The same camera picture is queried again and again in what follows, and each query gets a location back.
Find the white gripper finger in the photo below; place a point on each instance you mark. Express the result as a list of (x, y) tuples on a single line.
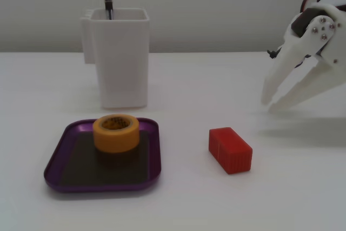
[(294, 55), (319, 79)]

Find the red ribbed cube block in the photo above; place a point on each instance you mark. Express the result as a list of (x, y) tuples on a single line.
[(232, 150)]

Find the white plastic pen holder box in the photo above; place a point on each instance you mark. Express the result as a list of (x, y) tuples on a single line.
[(121, 60)]

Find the yellow masking tape roll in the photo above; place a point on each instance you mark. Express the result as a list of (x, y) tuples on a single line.
[(116, 139)]

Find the purple metal tray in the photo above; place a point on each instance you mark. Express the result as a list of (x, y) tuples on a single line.
[(58, 171)]

